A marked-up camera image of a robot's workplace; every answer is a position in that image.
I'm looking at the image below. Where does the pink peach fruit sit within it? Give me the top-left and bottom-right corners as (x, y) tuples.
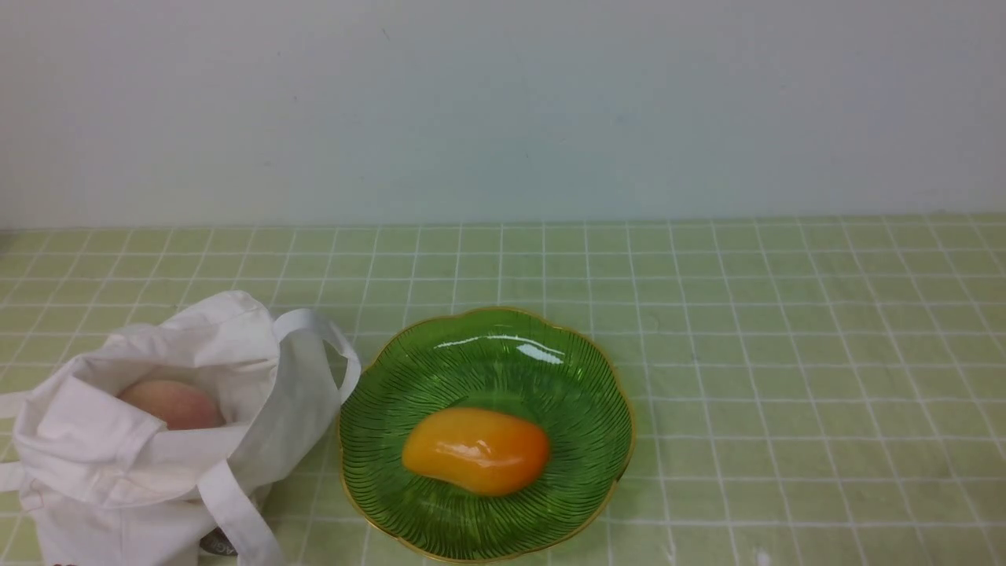
(116, 380), (226, 431)

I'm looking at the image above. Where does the white cloth tote bag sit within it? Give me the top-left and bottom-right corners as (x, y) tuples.
(2, 291), (362, 565)

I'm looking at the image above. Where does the green glass scalloped bowl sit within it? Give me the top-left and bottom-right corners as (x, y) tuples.
(337, 307), (636, 563)

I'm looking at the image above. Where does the orange yellow mango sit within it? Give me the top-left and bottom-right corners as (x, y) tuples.
(402, 407), (551, 497)

